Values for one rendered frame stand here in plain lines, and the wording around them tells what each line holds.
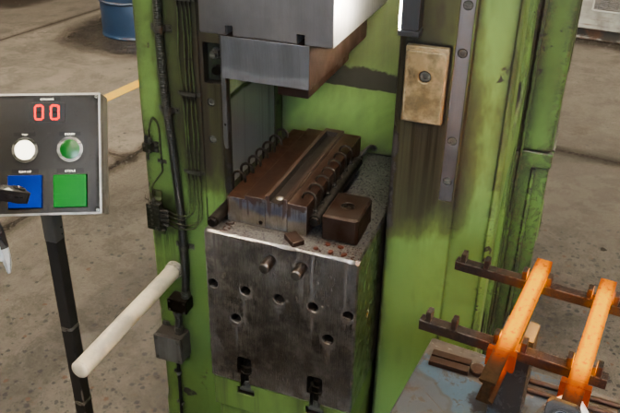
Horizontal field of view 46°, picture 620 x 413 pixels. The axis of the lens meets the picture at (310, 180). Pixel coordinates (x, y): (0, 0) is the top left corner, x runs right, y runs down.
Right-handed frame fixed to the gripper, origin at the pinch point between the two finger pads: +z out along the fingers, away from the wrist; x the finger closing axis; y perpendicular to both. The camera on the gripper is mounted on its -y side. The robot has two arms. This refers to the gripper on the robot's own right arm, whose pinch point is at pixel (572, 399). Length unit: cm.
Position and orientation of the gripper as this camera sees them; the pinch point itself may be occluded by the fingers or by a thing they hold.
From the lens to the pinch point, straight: 121.2
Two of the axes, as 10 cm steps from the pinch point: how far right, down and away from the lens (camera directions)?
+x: 8.8, 2.4, -4.2
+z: 4.8, -4.0, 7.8
